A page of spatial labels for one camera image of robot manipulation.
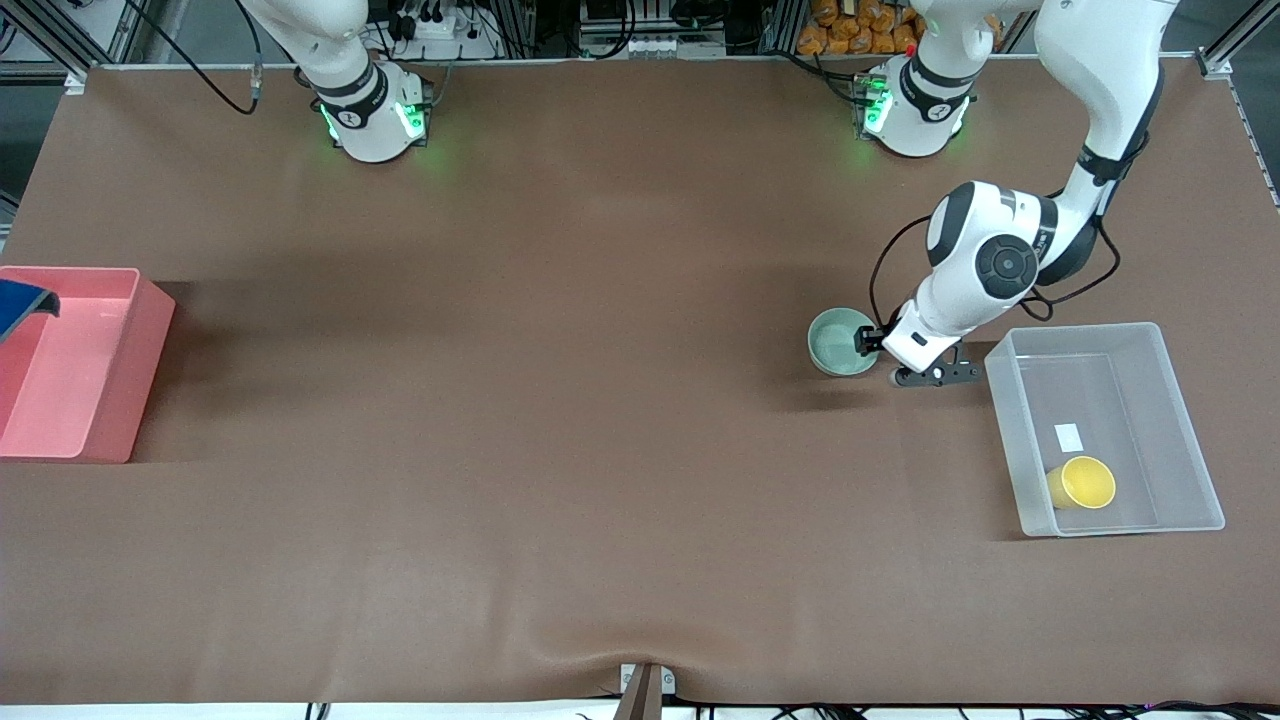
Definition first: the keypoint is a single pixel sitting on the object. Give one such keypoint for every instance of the white connector block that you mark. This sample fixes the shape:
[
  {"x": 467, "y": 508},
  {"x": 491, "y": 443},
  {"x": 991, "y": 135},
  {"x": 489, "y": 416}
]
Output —
[{"x": 670, "y": 46}]

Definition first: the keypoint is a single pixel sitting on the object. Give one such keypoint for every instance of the blue cloth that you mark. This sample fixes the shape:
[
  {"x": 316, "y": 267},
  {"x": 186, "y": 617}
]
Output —
[{"x": 15, "y": 305}]

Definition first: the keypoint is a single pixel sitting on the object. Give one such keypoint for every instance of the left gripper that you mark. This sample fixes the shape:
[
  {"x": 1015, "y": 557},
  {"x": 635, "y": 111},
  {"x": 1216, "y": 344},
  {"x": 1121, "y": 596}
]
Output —
[{"x": 868, "y": 341}]

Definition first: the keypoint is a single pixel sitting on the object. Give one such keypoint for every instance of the pale green bowl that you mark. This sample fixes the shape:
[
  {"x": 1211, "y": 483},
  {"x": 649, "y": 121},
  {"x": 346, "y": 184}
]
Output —
[{"x": 835, "y": 345}]

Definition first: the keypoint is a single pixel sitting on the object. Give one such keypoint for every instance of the pink plastic bin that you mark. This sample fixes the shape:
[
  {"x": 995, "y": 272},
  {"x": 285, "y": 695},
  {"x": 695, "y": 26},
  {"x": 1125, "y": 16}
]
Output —
[{"x": 70, "y": 380}]

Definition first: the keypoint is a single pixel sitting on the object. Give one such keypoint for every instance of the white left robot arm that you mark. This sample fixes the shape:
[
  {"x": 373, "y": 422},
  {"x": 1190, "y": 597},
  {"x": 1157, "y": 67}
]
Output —
[{"x": 1000, "y": 265}]

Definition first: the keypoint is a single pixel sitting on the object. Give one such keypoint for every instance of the yellow cup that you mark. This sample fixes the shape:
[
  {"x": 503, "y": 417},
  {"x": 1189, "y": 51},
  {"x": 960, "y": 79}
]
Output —
[{"x": 1085, "y": 482}]

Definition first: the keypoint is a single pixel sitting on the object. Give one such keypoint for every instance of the aluminium frame profile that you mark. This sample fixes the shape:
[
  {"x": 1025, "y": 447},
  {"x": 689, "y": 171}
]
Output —
[
  {"x": 1235, "y": 38},
  {"x": 128, "y": 30}
]

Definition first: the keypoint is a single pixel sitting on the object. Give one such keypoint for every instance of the white table corner clamp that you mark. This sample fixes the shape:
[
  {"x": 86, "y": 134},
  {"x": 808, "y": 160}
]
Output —
[
  {"x": 1217, "y": 68},
  {"x": 76, "y": 82}
]

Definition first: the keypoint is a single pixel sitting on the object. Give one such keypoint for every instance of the white power strip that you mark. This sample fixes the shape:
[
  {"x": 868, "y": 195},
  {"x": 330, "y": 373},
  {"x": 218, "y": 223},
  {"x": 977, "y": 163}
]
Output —
[{"x": 440, "y": 30}]

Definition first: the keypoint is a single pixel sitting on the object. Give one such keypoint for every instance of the white label sticker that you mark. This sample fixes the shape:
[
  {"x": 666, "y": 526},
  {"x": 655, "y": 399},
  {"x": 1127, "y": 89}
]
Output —
[{"x": 1069, "y": 437}]

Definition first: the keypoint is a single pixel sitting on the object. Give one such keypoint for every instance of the orange packaged items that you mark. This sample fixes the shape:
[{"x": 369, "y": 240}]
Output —
[{"x": 850, "y": 35}]

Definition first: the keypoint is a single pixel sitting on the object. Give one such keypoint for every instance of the clear plastic bin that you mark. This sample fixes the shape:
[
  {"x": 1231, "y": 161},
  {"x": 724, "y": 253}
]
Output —
[{"x": 1140, "y": 400}]

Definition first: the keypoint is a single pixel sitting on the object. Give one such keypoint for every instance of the metal table edge bracket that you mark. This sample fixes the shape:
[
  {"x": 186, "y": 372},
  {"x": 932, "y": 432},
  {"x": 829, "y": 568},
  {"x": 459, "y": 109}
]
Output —
[{"x": 645, "y": 695}]

